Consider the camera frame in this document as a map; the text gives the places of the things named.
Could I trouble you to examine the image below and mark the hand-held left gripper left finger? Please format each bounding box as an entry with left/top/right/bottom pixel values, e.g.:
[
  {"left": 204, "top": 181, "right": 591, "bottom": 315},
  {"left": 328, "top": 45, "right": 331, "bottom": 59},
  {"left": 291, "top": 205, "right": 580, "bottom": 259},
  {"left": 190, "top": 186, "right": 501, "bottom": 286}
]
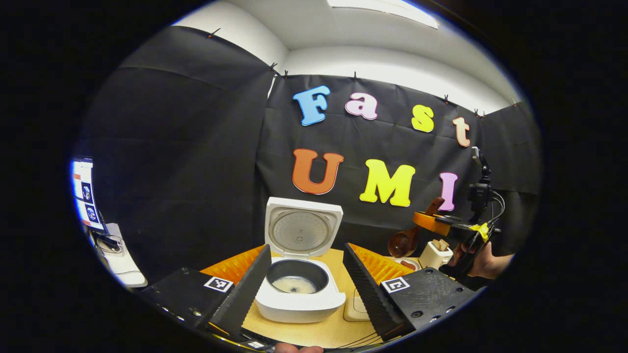
[{"left": 139, "top": 244, "right": 273, "bottom": 341}]

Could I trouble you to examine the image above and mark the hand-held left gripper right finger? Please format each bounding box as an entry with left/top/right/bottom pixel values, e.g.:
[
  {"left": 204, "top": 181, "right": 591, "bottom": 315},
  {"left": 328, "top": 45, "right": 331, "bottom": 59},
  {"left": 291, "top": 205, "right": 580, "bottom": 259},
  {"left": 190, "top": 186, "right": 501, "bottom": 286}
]
[{"left": 341, "top": 243, "right": 477, "bottom": 341}]

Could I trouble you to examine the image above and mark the clear box of rice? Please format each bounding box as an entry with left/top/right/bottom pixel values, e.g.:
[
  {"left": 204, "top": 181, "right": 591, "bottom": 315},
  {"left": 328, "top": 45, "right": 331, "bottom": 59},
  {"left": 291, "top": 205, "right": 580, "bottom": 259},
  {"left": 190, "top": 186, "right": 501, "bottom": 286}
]
[{"left": 343, "top": 288, "right": 369, "bottom": 322}]

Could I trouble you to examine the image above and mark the brown wooden spoon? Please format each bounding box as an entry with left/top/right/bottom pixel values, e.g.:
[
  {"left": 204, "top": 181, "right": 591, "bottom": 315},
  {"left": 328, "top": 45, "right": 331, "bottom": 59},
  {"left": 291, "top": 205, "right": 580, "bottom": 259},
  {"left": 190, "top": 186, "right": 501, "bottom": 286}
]
[{"left": 388, "top": 197, "right": 445, "bottom": 258}]

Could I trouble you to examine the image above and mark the white rice cooker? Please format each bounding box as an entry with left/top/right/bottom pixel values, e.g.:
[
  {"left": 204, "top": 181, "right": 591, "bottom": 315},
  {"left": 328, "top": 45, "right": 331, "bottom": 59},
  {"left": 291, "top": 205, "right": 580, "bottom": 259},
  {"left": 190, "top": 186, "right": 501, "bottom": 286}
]
[{"left": 255, "top": 197, "right": 346, "bottom": 323}]

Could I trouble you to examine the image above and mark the white toaster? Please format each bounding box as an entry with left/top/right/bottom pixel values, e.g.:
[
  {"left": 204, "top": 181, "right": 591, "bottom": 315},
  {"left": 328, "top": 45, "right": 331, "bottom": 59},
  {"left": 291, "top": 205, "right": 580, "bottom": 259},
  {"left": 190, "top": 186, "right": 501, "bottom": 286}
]
[{"left": 419, "top": 239, "right": 453, "bottom": 269}]

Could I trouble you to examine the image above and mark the black backdrop cloth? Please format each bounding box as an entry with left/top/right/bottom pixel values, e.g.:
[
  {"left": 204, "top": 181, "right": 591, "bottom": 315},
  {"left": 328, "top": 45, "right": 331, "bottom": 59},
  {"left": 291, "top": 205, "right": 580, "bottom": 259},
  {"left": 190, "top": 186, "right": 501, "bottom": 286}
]
[{"left": 74, "top": 25, "right": 543, "bottom": 286}]

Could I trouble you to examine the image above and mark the computer monitor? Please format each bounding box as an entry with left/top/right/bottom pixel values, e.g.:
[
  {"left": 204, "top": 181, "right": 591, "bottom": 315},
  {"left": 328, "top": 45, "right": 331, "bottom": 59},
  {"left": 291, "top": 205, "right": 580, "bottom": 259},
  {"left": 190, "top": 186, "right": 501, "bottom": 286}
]
[{"left": 71, "top": 157, "right": 108, "bottom": 233}]

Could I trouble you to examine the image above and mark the long ceiling light panel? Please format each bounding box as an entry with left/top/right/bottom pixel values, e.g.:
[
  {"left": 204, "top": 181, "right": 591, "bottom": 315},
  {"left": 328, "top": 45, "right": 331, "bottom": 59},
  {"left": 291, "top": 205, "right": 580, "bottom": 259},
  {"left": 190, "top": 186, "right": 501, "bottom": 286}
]
[{"left": 327, "top": 0, "right": 440, "bottom": 29}]

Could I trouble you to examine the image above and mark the black cable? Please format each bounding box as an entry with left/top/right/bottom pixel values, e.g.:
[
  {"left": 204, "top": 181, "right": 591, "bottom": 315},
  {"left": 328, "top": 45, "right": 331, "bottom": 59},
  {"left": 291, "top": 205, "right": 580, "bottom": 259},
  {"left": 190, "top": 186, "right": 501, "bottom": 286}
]
[{"left": 334, "top": 332, "right": 384, "bottom": 350}]

